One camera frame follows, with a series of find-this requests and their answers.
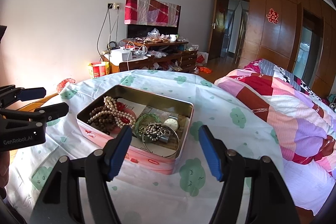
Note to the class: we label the orange item on floor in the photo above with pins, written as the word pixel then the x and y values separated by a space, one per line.
pixel 205 70

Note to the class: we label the small bin with red bag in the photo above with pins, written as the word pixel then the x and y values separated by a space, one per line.
pixel 63 83

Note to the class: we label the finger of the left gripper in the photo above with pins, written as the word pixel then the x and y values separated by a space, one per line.
pixel 50 115
pixel 31 94

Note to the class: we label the wooden TV cabinet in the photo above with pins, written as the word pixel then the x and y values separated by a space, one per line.
pixel 179 56

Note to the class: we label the white box device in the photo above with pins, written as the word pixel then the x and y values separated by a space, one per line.
pixel 120 56

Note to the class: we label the red yellow gift bag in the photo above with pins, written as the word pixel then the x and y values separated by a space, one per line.
pixel 98 69

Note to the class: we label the brown wooden wardrobe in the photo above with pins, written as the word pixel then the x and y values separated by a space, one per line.
pixel 273 32

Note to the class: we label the red double happiness decoration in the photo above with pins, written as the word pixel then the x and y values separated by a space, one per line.
pixel 272 16

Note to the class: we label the pink metal tin box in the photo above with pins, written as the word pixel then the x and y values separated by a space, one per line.
pixel 94 121

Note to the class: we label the silver wrist watch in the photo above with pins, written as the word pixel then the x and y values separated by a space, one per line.
pixel 170 126

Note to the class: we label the wooden door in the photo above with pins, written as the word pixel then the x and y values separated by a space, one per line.
pixel 218 28

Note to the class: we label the person's left hand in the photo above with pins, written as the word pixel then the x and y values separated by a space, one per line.
pixel 4 172

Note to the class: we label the thin silver bangle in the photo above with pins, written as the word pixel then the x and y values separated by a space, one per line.
pixel 155 132

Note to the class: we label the white green patterned tablecloth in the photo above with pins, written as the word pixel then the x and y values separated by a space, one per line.
pixel 190 194

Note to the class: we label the red patchwork TV cover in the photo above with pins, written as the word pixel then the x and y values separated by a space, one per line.
pixel 151 13

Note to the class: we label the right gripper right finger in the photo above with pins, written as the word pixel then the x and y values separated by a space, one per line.
pixel 214 151

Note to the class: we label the wall power socket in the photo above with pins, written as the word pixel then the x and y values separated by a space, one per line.
pixel 115 6

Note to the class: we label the black television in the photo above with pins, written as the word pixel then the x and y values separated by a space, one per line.
pixel 141 31

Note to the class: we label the pink patchwork quilt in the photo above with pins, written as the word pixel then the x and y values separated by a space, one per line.
pixel 303 127

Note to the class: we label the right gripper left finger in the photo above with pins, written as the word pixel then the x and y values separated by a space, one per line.
pixel 115 152

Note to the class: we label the pink jade bangle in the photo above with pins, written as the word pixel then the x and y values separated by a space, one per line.
pixel 120 117

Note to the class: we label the green jade bangle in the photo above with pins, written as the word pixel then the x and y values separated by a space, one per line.
pixel 143 121

